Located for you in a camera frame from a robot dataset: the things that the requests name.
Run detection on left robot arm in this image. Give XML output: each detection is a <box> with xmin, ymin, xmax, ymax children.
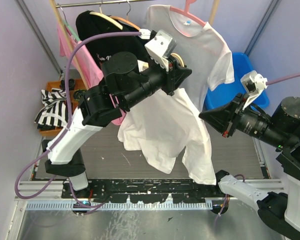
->
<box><xmin>44</xmin><ymin>51</ymin><xmax>192</xmax><ymax>198</ymax></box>

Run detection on wooden hanger under navy shirt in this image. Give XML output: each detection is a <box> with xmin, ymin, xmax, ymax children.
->
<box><xmin>110</xmin><ymin>0</ymin><xmax>141</xmax><ymax>31</ymax></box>

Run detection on cream wooden hanger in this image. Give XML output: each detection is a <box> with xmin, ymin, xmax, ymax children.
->
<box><xmin>141</xmin><ymin>51</ymin><xmax>186</xmax><ymax>71</ymax></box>

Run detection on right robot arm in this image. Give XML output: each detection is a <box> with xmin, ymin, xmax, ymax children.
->
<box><xmin>199</xmin><ymin>93</ymin><xmax>300</xmax><ymax>240</ymax></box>

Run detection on blue plastic bin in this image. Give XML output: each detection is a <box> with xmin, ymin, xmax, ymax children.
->
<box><xmin>204</xmin><ymin>52</ymin><xmax>270</xmax><ymax>110</ymax></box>

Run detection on green black belt roll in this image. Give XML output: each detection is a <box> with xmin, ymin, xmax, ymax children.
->
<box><xmin>73</xmin><ymin>89</ymin><xmax>86</xmax><ymax>102</ymax></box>

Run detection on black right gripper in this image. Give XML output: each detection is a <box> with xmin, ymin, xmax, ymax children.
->
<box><xmin>197</xmin><ymin>89</ymin><xmax>289</xmax><ymax>147</ymax></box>

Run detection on perforated metal cable tray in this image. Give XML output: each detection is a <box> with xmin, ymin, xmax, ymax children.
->
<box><xmin>25</xmin><ymin>200</ymin><xmax>213</xmax><ymax>211</ymax></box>

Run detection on black printed t-shirt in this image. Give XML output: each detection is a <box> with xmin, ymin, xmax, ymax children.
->
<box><xmin>75</xmin><ymin>10</ymin><xmax>149</xmax><ymax>67</ymax></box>

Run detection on black white striped cloth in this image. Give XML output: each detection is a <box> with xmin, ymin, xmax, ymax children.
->
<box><xmin>34</xmin><ymin>88</ymin><xmax>68</xmax><ymax>130</ymax></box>

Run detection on pink t-shirt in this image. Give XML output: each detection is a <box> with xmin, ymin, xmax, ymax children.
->
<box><xmin>56</xmin><ymin>22</ymin><xmax>127</xmax><ymax>126</ymax></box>

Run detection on orange wooden organizer tray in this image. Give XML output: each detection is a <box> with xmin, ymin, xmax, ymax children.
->
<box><xmin>34</xmin><ymin>78</ymin><xmax>86</xmax><ymax>137</ymax></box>

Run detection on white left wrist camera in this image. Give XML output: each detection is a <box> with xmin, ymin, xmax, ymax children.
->
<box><xmin>144</xmin><ymin>30</ymin><xmax>176</xmax><ymax>72</ymax></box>

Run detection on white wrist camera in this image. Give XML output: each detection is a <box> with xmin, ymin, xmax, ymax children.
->
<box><xmin>144</xmin><ymin>30</ymin><xmax>176</xmax><ymax>72</ymax></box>
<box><xmin>240</xmin><ymin>70</ymin><xmax>268</xmax><ymax>110</ymax></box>

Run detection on wooden clothes rack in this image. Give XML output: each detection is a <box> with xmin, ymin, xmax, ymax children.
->
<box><xmin>49</xmin><ymin>0</ymin><xmax>220</xmax><ymax>89</ymax></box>

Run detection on white hanging t-shirt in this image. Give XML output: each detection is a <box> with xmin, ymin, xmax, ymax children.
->
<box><xmin>143</xmin><ymin>4</ymin><xmax>235</xmax><ymax>110</ymax></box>

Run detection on green hanger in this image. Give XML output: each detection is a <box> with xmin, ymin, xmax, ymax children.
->
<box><xmin>60</xmin><ymin>7</ymin><xmax>81</xmax><ymax>42</ymax></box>

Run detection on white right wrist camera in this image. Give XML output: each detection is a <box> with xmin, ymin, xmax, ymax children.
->
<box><xmin>240</xmin><ymin>70</ymin><xmax>268</xmax><ymax>110</ymax></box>

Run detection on white t-shirt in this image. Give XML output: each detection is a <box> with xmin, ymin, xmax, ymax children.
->
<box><xmin>117</xmin><ymin>58</ymin><xmax>218</xmax><ymax>186</ymax></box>
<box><xmin>143</xmin><ymin>4</ymin><xmax>235</xmax><ymax>110</ymax></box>

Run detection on wooden hanger under black shirt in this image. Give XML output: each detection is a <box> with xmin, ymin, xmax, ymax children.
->
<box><xmin>89</xmin><ymin>0</ymin><xmax>123</xmax><ymax>30</ymax></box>

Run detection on pink plastic hanger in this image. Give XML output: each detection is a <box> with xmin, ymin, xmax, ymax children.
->
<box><xmin>169</xmin><ymin>0</ymin><xmax>206</xmax><ymax>27</ymax></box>

